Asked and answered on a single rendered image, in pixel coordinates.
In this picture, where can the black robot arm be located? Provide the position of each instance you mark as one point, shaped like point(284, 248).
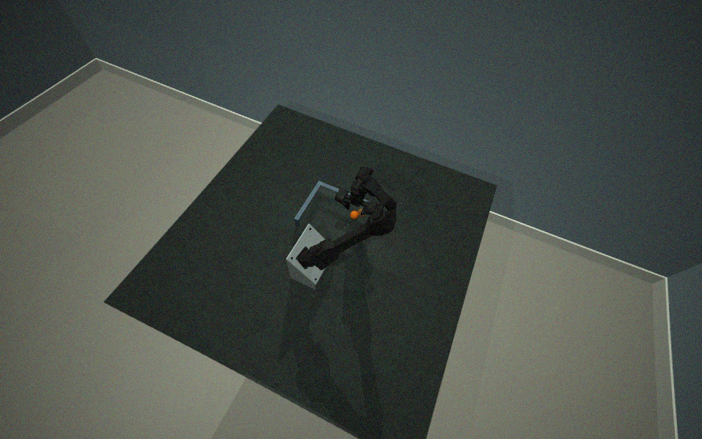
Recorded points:
point(377, 224)

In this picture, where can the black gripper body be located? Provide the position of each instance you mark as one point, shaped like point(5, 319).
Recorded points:
point(369, 206)

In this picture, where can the low clear glass walls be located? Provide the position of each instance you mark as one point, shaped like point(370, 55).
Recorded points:
point(323, 190)

